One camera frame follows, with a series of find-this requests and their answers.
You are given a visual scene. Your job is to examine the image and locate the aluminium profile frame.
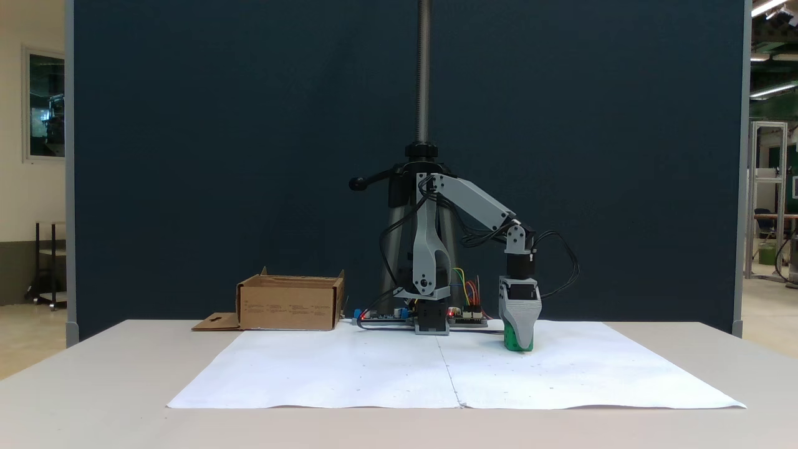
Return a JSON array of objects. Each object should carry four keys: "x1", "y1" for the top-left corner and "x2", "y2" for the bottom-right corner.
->
[{"x1": 746, "y1": 120, "x2": 789, "y2": 280}]

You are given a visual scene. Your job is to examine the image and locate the circuit board with jumper wires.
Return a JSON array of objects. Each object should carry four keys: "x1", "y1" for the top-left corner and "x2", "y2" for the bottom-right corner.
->
[{"x1": 448, "y1": 307, "x2": 489, "y2": 327}]

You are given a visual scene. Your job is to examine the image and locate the ceiling strip light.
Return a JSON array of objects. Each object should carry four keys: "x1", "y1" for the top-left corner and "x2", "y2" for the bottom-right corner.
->
[
  {"x1": 750, "y1": 81, "x2": 798, "y2": 99},
  {"x1": 751, "y1": 0, "x2": 798, "y2": 17}
]

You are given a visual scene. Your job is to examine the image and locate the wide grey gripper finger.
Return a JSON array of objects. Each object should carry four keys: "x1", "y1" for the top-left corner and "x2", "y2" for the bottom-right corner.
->
[{"x1": 499, "y1": 299, "x2": 542, "y2": 351}]

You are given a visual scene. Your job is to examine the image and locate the blue circuit board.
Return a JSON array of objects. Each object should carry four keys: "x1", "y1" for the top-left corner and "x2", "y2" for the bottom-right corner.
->
[{"x1": 351, "y1": 304, "x2": 413, "y2": 326}]

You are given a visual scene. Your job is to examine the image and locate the black tripod with metal pole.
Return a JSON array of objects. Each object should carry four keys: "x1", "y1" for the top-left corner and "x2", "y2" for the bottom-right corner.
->
[{"x1": 348, "y1": 0, "x2": 465, "y2": 319}]

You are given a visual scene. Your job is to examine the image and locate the coloured jumper wires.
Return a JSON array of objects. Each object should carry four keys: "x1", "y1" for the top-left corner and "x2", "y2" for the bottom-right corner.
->
[{"x1": 452, "y1": 267, "x2": 484, "y2": 312}]

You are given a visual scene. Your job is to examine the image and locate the black wire bundle along arm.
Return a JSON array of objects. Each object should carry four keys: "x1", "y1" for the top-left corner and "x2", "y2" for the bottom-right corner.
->
[{"x1": 435, "y1": 187, "x2": 519, "y2": 248}]

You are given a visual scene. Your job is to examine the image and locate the dark blue partition panel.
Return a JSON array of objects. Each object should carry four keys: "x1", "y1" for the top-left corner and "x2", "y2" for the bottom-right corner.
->
[{"x1": 65, "y1": 0, "x2": 751, "y2": 342}]

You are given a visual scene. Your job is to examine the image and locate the framed wall window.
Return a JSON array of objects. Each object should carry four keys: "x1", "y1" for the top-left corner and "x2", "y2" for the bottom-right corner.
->
[{"x1": 23, "y1": 47, "x2": 66, "y2": 163}]

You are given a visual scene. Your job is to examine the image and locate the brown cardboard box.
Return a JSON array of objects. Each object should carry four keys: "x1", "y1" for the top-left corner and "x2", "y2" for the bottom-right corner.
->
[{"x1": 191, "y1": 267, "x2": 345, "y2": 332}]

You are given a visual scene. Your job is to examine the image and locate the white paper sheet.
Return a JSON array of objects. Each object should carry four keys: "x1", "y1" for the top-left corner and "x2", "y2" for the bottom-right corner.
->
[{"x1": 166, "y1": 319, "x2": 747, "y2": 410}]

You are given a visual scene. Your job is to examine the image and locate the black wire loop at gripper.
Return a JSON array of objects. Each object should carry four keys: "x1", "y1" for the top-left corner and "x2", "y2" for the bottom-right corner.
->
[{"x1": 533, "y1": 231, "x2": 580, "y2": 299}]

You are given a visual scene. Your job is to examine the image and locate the black shelf cart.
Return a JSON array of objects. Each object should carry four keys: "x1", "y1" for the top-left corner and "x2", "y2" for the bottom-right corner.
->
[{"x1": 25, "y1": 221, "x2": 67, "y2": 311}]

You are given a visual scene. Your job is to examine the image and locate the green die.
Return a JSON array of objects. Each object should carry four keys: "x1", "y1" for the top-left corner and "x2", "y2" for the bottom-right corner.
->
[{"x1": 504, "y1": 324, "x2": 534, "y2": 353}]

